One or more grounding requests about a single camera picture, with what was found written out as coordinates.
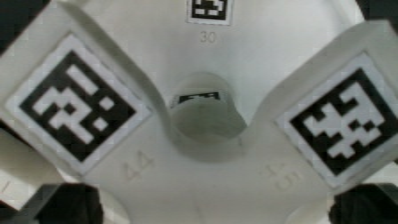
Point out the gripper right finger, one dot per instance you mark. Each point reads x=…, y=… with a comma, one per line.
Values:
x=367, y=205

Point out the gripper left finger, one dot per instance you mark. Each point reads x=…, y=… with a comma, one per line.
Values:
x=63, y=204

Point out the white cylindrical table leg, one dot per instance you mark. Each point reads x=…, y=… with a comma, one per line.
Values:
x=205, y=115

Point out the white round table top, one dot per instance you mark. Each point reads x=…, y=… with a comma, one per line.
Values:
x=268, y=40

